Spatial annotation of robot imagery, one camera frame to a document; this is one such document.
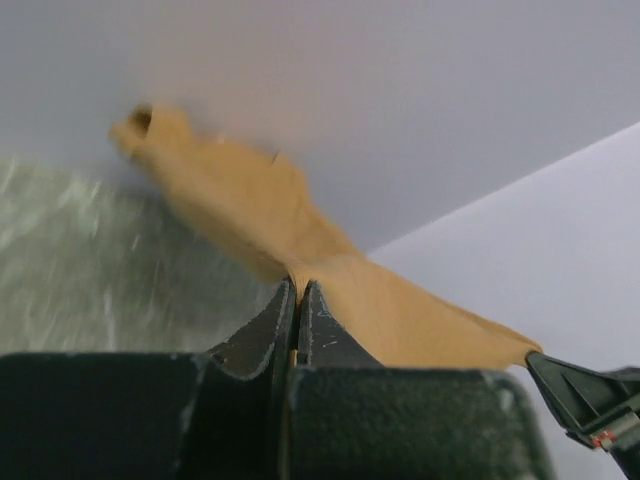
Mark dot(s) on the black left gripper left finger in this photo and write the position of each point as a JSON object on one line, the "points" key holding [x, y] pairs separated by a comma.
{"points": [[204, 415]]}

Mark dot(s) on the finger of the black right gripper seen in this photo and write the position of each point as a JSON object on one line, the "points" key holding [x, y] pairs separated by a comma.
{"points": [[599, 410]]}

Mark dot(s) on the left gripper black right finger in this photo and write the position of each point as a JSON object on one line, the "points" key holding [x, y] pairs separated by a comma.
{"points": [[353, 418]]}

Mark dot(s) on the mustard garment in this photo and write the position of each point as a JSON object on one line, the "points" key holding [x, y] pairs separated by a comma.
{"points": [[258, 208]]}

